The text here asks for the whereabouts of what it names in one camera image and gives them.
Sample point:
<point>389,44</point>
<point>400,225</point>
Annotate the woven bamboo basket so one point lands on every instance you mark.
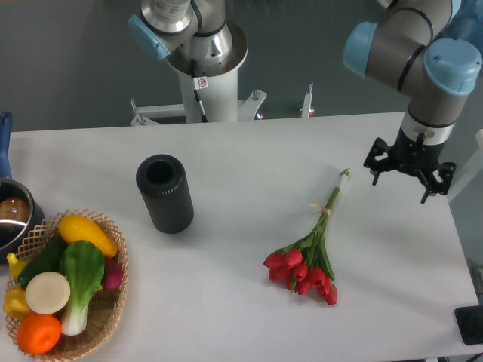
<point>105,308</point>

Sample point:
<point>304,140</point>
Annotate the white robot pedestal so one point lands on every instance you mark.
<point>205,99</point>

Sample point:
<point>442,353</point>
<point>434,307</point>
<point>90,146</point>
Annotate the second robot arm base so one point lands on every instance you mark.
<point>195,37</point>

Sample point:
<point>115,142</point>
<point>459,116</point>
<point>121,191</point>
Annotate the blue handled saucepan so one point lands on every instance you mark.
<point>19,211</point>

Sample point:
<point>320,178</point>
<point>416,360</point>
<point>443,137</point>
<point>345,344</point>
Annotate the purple red radish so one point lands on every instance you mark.
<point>113,274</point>

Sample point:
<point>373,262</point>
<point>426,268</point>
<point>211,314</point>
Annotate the dark green cucumber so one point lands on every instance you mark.
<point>48,260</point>

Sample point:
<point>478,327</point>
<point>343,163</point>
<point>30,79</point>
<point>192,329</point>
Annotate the yellow squash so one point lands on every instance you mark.
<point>73,228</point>

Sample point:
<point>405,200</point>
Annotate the green bok choy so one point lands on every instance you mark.
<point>83,267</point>

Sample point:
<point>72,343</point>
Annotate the black device at edge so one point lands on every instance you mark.
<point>469,322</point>

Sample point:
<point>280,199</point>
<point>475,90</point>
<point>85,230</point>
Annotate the orange fruit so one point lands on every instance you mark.
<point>38,333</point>

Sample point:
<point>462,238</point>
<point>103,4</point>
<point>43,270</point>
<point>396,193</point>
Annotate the white round radish slice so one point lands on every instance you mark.
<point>47,293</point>

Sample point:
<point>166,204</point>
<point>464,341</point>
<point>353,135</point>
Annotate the yellow bell pepper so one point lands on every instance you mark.
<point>15,305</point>

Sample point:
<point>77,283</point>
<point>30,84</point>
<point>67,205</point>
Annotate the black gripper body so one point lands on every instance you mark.
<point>414,157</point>

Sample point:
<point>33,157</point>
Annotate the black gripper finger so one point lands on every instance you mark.
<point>437,179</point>
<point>382,158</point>

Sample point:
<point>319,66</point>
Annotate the black ribbed vase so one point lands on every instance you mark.
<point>163,184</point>

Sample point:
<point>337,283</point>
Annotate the red tulip bouquet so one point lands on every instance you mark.
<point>304,265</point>

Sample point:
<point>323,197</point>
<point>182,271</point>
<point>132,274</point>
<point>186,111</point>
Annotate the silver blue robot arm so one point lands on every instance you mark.
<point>437,75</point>

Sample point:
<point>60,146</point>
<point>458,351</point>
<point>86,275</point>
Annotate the small yellow pepper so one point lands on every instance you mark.
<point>15,265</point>

